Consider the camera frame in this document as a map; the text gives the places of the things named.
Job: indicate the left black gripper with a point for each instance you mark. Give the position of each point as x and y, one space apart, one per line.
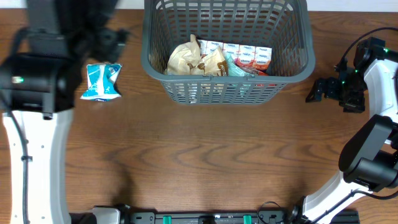
106 46

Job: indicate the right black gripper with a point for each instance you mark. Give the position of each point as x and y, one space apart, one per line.
357 104

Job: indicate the blue white snack packet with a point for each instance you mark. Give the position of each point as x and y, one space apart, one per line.
101 79

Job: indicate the orange long biscuit pack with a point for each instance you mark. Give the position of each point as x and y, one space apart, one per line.
250 71

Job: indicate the multipack tissue packets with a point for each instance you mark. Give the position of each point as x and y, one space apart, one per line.
242 55

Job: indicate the mint green wipes pack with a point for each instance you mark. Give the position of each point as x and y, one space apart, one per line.
235 71

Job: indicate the cream snack pouch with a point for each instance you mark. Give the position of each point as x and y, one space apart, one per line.
184 58

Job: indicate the brown beige snack pouch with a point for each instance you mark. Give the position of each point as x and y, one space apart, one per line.
213 64

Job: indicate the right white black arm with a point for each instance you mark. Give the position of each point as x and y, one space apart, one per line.
364 169

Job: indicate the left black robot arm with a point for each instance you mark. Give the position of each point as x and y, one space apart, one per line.
38 83

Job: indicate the grey plastic basket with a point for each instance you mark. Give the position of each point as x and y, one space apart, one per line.
283 26

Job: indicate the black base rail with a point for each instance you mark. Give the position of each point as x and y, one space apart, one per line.
267 216

